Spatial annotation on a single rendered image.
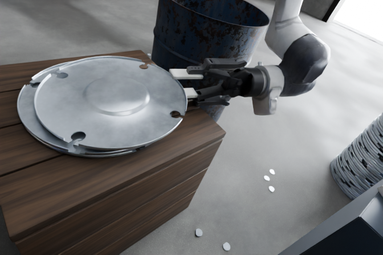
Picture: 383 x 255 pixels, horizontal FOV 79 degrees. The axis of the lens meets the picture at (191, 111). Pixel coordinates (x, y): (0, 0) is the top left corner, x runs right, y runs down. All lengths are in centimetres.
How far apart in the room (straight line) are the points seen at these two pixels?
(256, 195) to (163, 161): 56
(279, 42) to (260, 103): 16
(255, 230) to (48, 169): 64
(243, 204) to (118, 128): 58
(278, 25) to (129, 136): 46
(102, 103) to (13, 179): 18
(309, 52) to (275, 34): 11
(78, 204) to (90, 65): 32
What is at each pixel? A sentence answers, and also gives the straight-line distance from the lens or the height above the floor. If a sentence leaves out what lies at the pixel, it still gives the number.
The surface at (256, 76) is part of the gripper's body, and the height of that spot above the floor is 45.
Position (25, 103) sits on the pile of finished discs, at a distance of 52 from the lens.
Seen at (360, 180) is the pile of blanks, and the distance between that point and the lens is 117.
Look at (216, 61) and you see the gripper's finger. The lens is 52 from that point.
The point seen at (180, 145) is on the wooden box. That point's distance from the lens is 46.
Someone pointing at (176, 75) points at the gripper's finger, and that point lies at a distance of 49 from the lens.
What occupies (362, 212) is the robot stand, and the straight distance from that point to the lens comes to 42.
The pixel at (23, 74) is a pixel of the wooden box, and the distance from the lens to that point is 61.
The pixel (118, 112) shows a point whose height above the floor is 38.
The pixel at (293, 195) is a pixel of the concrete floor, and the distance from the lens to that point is 102.
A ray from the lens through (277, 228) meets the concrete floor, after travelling 90.
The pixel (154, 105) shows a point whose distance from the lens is 48.
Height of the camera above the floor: 69
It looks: 39 degrees down
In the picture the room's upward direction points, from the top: 19 degrees clockwise
